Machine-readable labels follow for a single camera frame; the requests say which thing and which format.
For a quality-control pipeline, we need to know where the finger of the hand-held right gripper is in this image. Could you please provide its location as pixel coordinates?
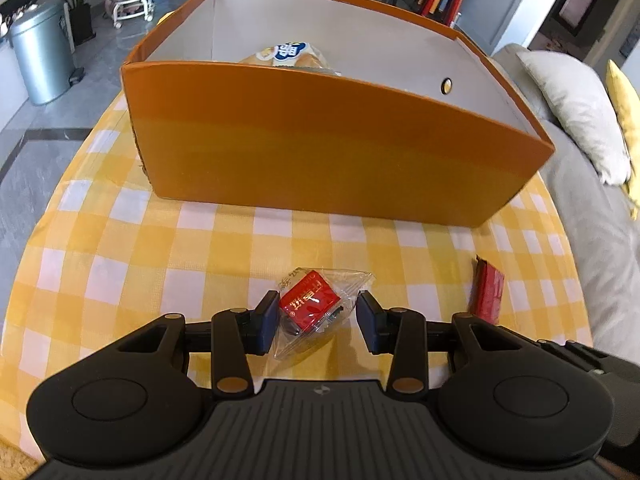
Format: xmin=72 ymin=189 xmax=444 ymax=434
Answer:
xmin=537 ymin=339 xmax=640 ymax=377

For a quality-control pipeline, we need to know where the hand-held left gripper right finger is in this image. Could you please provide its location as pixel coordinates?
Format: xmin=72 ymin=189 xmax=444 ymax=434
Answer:
xmin=356 ymin=291 xmax=543 ymax=396

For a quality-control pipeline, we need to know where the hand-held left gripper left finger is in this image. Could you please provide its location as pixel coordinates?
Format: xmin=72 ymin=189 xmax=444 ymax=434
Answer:
xmin=116 ymin=289 xmax=281 ymax=396

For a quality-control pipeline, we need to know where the small red clear-wrapped snack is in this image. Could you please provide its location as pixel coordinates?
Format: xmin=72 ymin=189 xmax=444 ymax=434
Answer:
xmin=273 ymin=265 xmax=376 ymax=360

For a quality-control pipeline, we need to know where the orange cardboard box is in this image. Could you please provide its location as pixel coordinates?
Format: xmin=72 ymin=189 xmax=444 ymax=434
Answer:
xmin=121 ymin=0 xmax=555 ymax=227

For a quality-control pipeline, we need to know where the flat red snack packet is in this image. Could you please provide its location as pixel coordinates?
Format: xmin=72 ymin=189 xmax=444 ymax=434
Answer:
xmin=467 ymin=254 xmax=507 ymax=325

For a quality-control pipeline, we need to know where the beige sofa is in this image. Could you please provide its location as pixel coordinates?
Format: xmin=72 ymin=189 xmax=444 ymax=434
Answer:
xmin=491 ymin=42 xmax=640 ymax=363

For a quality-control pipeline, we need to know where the yellow checked tablecloth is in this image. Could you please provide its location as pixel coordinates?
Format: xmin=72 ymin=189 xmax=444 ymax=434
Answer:
xmin=0 ymin=91 xmax=595 ymax=463

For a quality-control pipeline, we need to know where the cream sofa cushion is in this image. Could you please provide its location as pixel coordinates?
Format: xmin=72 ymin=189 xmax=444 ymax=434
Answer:
xmin=516 ymin=50 xmax=632 ymax=187

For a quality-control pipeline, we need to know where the yellow sofa cushion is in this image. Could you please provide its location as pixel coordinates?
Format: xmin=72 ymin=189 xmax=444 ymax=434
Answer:
xmin=605 ymin=58 xmax=640 ymax=222

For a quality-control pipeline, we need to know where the bread packet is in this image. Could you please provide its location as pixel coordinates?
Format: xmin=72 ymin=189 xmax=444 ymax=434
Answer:
xmin=238 ymin=40 xmax=344 ymax=78

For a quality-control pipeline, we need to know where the white round stool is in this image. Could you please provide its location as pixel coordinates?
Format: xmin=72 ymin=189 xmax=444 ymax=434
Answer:
xmin=105 ymin=0 xmax=155 ymax=29

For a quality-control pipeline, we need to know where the grey metal trash can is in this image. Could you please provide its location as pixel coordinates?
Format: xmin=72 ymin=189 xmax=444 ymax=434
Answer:
xmin=6 ymin=0 xmax=82 ymax=107

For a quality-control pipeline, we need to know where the potted green plant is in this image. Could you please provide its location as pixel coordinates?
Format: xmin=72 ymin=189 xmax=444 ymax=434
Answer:
xmin=31 ymin=0 xmax=103 ymax=47

